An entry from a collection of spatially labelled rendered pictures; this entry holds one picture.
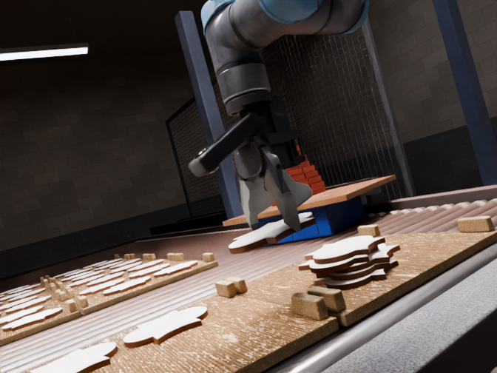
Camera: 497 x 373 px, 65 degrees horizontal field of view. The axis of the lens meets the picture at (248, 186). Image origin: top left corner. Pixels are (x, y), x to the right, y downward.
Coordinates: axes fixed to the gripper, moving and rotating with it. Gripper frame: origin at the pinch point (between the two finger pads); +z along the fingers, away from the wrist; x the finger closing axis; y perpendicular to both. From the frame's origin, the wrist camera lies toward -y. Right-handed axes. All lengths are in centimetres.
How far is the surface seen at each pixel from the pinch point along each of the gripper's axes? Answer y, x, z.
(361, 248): 14.5, -2.1, 7.2
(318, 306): -1.1, -8.2, 10.2
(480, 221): 40.3, -7.0, 10.0
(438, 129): 522, 302, -28
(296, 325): -3.7, -5.9, 12.0
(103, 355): -25.0, 13.3, 11.1
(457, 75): 392, 183, -71
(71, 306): -25, 65, 10
